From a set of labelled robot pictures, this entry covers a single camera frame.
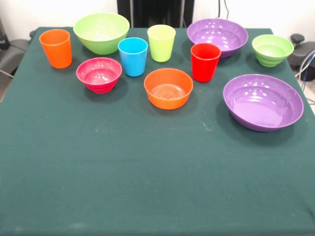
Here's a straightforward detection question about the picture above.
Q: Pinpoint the blue cable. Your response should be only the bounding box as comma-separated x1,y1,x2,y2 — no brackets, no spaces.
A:
300,49,315,83

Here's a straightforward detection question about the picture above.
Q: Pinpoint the large green bowl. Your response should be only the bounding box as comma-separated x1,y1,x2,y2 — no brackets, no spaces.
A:
73,12,130,56

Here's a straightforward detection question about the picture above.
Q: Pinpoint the black chair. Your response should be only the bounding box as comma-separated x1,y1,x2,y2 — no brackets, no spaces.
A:
0,17,36,77
289,33,315,82

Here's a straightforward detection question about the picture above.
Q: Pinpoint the purple bowl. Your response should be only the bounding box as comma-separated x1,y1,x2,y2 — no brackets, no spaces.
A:
187,18,249,59
223,74,305,132

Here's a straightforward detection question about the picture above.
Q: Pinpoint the white cable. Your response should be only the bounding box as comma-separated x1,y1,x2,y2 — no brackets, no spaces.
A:
294,55,315,78

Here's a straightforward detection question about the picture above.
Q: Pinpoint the yellow-green cup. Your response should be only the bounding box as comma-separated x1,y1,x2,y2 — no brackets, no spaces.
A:
147,24,176,63

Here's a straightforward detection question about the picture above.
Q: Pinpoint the red cup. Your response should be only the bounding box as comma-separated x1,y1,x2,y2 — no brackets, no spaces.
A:
190,43,222,83

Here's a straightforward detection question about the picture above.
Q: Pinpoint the blue cup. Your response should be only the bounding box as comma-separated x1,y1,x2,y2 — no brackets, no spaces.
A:
118,37,149,77

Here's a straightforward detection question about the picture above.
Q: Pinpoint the dark green tablecloth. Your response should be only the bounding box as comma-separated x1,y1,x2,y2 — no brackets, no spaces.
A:
0,26,315,236

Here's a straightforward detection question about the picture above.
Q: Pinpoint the pink bowl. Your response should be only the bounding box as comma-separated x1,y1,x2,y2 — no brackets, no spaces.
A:
76,57,123,94

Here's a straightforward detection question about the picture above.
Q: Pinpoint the orange cup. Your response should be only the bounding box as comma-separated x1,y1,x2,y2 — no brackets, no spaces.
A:
39,29,73,69

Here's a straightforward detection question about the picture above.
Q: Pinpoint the orange bowl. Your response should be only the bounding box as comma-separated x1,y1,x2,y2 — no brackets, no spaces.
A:
144,68,194,110

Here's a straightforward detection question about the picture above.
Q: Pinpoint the small green bowl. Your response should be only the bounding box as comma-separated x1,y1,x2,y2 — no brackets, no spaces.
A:
252,34,295,67

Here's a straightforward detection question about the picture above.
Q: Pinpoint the black cable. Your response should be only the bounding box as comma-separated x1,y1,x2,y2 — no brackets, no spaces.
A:
222,0,231,20

